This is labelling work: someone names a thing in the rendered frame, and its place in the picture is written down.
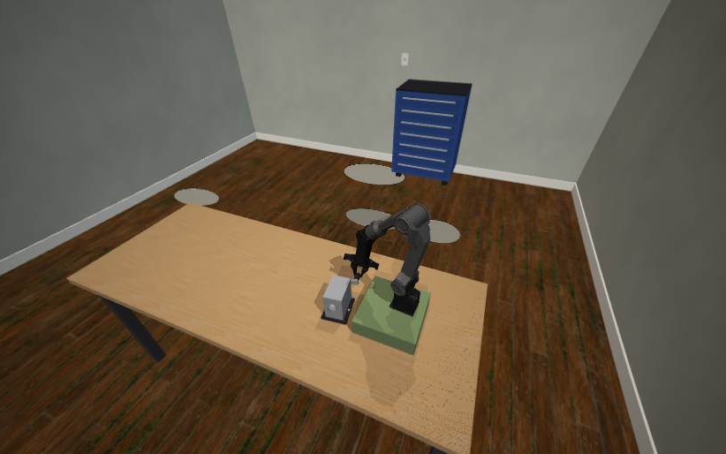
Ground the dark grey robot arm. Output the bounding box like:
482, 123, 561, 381
356, 203, 431, 316

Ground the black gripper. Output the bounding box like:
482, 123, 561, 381
344, 253, 379, 277

